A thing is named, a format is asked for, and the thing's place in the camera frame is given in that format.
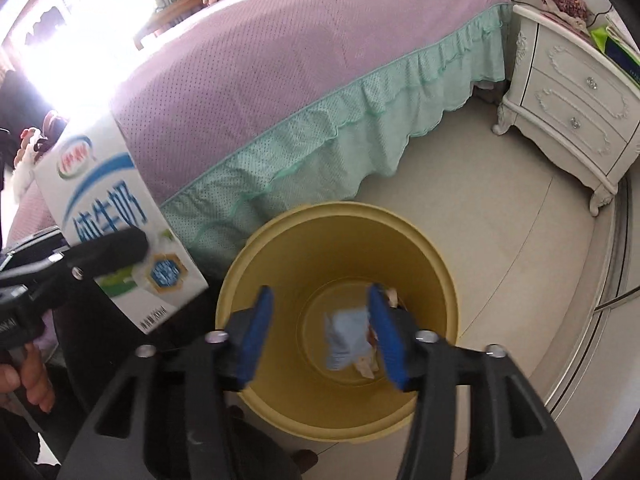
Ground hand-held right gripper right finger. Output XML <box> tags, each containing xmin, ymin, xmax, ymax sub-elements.
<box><xmin>367</xmin><ymin>282</ymin><xmax>583</xmax><ymax>480</ymax></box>

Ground white red wrapper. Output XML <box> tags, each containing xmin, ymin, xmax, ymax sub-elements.
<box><xmin>350</xmin><ymin>285</ymin><xmax>402</xmax><ymax>379</ymax></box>

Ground thin dark cable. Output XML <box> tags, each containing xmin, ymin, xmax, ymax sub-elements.
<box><xmin>585</xmin><ymin>2</ymin><xmax>617</xmax><ymax>27</ymax></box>

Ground brown wooden desk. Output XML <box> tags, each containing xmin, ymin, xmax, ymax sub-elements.
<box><xmin>132</xmin><ymin>0</ymin><xmax>211</xmax><ymax>51</ymax></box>

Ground light blue crumpled paper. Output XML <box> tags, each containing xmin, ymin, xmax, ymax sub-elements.
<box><xmin>322</xmin><ymin>307</ymin><xmax>374</xmax><ymax>372</ymax></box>

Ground yellow plastic trash bin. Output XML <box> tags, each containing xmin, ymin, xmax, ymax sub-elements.
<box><xmin>215</xmin><ymin>201</ymin><xmax>458</xmax><ymax>443</ymax></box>

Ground white sliding wardrobe door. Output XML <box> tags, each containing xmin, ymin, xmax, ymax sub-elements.
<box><xmin>542</xmin><ymin>170</ymin><xmax>640</xmax><ymax>461</ymax></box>

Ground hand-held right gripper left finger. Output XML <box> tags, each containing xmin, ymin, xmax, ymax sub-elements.
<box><xmin>57</xmin><ymin>285</ymin><xmax>276</xmax><ymax>480</ymax></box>

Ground white blue milk carton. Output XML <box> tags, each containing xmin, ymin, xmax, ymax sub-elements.
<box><xmin>32</xmin><ymin>112</ymin><xmax>210</xmax><ymax>335</ymax></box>

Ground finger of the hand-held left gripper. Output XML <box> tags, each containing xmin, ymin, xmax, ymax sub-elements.
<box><xmin>47</xmin><ymin>230</ymin><xmax>151</xmax><ymax>287</ymax></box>

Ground bed with purple cover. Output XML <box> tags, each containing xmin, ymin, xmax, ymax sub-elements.
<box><xmin>5</xmin><ymin>0</ymin><xmax>516</xmax><ymax>281</ymax></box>

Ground pink white plush toy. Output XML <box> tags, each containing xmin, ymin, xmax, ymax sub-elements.
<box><xmin>10</xmin><ymin>110</ymin><xmax>66</xmax><ymax>201</ymax></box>

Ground person's left hand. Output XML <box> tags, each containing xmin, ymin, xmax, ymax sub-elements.
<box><xmin>0</xmin><ymin>344</ymin><xmax>56</xmax><ymax>414</ymax></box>

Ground white paper stack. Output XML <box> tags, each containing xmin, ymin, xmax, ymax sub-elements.
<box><xmin>605</xmin><ymin>10</ymin><xmax>640</xmax><ymax>56</ymax></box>

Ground green folder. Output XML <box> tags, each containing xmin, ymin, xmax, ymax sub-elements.
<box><xmin>590</xmin><ymin>25</ymin><xmax>621</xmax><ymax>54</ymax></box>

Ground white carved nightstand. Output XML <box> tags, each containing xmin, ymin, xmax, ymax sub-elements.
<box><xmin>492</xmin><ymin>4</ymin><xmax>640</xmax><ymax>217</ymax></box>

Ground person's black pants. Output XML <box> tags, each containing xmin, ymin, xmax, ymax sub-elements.
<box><xmin>0</xmin><ymin>280</ymin><xmax>321</xmax><ymax>480</ymax></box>

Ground blue book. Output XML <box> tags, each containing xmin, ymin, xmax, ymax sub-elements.
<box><xmin>602</xmin><ymin>40</ymin><xmax>640</xmax><ymax>85</ymax></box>

